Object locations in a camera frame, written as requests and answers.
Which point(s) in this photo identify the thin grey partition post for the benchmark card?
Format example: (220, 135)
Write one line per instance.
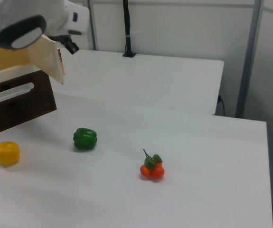
(92, 23)

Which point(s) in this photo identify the green bell pepper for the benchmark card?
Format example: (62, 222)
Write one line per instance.
(85, 139)

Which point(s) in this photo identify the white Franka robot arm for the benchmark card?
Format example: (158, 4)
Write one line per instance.
(20, 14)

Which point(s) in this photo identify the black camera pole with clamp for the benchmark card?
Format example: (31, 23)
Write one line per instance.
(127, 23)

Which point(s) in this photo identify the Franka gripper body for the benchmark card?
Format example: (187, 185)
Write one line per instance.
(79, 23)

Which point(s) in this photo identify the dark brown wooden drawer box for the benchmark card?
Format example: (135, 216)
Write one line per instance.
(31, 114)

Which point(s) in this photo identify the yellow bell pepper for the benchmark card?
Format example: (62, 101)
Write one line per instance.
(6, 153)

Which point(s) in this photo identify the orange fruit bunch with leaves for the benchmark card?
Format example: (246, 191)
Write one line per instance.
(151, 171)

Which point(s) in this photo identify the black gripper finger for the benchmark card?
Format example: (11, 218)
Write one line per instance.
(60, 38)
(72, 47)

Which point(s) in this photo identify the wide grey partition post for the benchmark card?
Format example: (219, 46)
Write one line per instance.
(247, 59)

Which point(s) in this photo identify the light wooden cabinet door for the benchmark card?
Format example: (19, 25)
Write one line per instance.
(46, 59)

